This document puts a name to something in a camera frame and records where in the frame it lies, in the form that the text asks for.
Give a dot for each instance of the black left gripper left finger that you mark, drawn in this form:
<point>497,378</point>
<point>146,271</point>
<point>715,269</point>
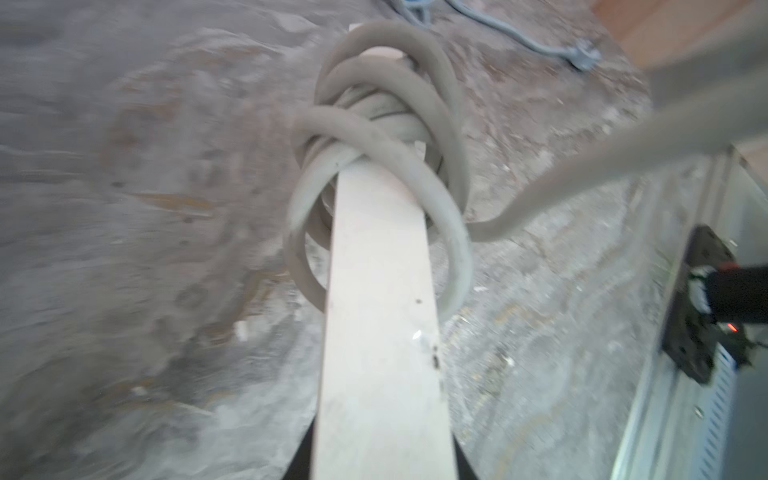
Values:
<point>299,467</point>

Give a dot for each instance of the white power strip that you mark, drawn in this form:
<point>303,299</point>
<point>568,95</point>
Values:
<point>375,239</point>

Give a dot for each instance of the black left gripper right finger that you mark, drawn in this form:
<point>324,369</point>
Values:
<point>464,469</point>

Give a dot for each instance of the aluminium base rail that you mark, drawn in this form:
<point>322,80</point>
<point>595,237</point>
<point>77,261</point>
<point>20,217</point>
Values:
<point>713,328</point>

